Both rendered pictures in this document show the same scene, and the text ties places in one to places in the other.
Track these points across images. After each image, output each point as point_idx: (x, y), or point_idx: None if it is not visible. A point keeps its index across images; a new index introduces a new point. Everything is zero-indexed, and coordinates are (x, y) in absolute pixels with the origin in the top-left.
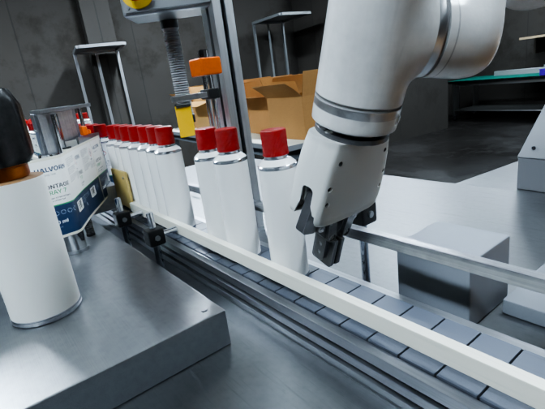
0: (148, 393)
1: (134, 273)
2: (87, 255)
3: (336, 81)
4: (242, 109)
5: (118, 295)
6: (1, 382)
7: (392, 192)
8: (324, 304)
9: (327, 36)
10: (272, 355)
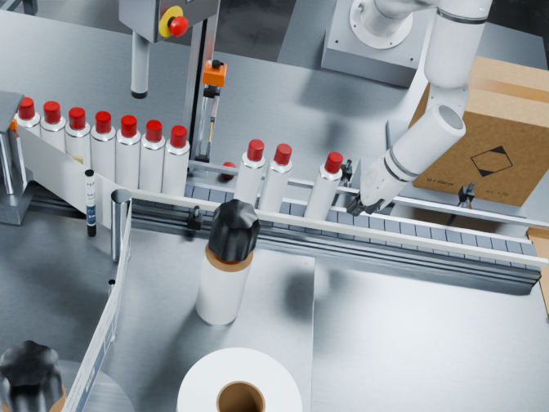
0: None
1: None
2: (143, 257)
3: (418, 167)
4: None
5: None
6: (279, 347)
7: (243, 84)
8: (363, 236)
9: (420, 152)
10: (335, 266)
